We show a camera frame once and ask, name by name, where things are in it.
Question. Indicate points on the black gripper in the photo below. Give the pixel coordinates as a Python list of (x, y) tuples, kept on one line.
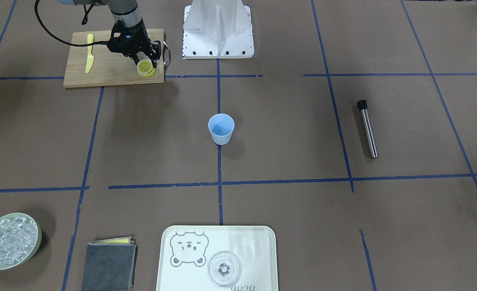
[(141, 41)]

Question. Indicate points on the steel muddler black tip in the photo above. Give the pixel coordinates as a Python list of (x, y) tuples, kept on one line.
[(362, 106)]

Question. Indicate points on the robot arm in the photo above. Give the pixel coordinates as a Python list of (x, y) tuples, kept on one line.
[(126, 11)]

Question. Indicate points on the lemon slice stack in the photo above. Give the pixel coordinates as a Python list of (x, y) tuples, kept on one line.
[(145, 67)]

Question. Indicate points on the light blue paper cup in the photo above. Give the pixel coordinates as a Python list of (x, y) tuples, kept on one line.
[(221, 127)]

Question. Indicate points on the bamboo cutting board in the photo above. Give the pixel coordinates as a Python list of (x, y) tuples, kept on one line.
[(108, 69)]

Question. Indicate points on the yellow plastic knife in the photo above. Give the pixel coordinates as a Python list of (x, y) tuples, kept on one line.
[(90, 57)]

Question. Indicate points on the cream bear tray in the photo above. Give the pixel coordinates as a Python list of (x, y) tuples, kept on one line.
[(186, 251)]

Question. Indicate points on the grey folded cloth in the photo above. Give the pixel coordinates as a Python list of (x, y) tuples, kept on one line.
[(109, 264)]

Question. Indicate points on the clear wine glass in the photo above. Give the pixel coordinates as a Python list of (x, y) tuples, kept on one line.
[(224, 269)]

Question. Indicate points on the green bowl with ice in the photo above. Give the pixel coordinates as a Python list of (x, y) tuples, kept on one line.
[(20, 238)]

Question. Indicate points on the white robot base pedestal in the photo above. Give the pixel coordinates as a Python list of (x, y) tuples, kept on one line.
[(217, 29)]

